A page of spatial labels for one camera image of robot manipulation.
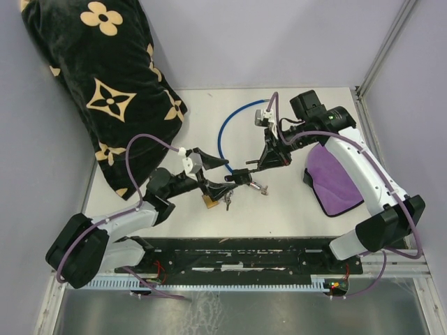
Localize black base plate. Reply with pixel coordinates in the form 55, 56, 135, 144
131, 237, 363, 285

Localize aluminium frame rail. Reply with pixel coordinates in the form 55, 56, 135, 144
354, 0, 420, 102

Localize blue cable lock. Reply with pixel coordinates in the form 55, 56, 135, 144
218, 98, 270, 191

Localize long-shackle brass padlock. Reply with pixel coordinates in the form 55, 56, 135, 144
202, 195, 219, 209

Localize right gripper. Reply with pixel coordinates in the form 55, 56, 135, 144
257, 121, 317, 170

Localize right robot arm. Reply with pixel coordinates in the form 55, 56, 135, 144
254, 90, 425, 273

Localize long padlock keys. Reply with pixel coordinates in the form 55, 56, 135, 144
223, 190, 234, 211

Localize blue cable duct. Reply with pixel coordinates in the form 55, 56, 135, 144
85, 274, 332, 290

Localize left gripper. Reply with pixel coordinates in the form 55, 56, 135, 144
165, 147, 237, 200

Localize purple cloth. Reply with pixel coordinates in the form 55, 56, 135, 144
303, 144, 364, 218

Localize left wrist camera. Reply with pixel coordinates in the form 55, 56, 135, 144
177, 147, 203, 181

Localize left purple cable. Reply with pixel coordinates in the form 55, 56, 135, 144
55, 134, 193, 302

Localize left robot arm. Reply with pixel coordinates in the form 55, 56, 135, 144
45, 148, 236, 288

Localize black floral plush pillow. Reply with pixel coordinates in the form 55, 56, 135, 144
20, 1, 187, 200

